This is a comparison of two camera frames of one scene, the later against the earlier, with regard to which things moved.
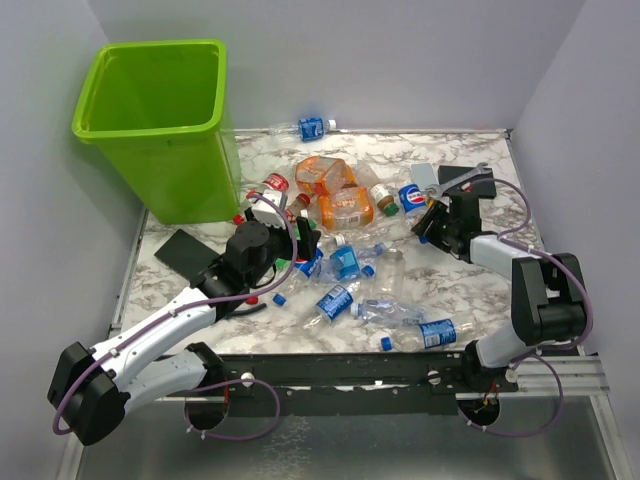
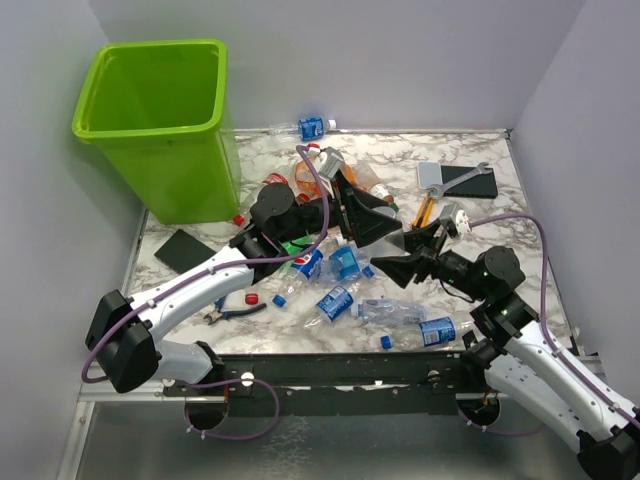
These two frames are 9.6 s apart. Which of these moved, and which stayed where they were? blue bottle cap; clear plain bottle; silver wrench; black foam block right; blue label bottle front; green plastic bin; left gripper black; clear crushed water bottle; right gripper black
Moved: right gripper black; clear plain bottle; left gripper black
Stayed: silver wrench; clear crushed water bottle; blue bottle cap; blue label bottle front; black foam block right; green plastic bin
